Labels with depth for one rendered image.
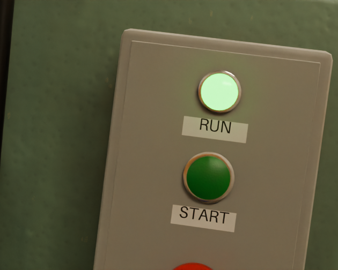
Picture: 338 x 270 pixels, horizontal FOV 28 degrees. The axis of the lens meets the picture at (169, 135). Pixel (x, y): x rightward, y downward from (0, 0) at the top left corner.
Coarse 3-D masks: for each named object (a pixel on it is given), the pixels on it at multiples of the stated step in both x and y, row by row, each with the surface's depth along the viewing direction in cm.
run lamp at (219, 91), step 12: (216, 72) 31; (228, 72) 31; (204, 84) 31; (216, 84) 31; (228, 84) 31; (204, 96) 31; (216, 96) 31; (228, 96) 31; (240, 96) 31; (216, 108) 31; (228, 108) 31
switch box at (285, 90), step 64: (128, 64) 32; (192, 64) 31; (256, 64) 31; (320, 64) 31; (128, 128) 32; (256, 128) 31; (320, 128) 31; (128, 192) 32; (256, 192) 31; (128, 256) 32; (192, 256) 32; (256, 256) 31
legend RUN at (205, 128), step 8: (184, 120) 31; (192, 120) 31; (200, 120) 31; (208, 120) 31; (216, 120) 31; (184, 128) 31; (192, 128) 31; (200, 128) 31; (208, 128) 31; (216, 128) 31; (224, 128) 31; (232, 128) 31; (240, 128) 31; (192, 136) 31; (200, 136) 31; (208, 136) 31; (216, 136) 31; (224, 136) 31; (232, 136) 31; (240, 136) 31
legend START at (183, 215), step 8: (176, 208) 32; (184, 208) 32; (192, 208) 32; (200, 208) 31; (176, 216) 32; (184, 216) 32; (192, 216) 32; (200, 216) 32; (208, 216) 31; (216, 216) 31; (224, 216) 31; (232, 216) 31; (184, 224) 32; (192, 224) 32; (200, 224) 32; (208, 224) 31; (216, 224) 31; (224, 224) 31; (232, 224) 31
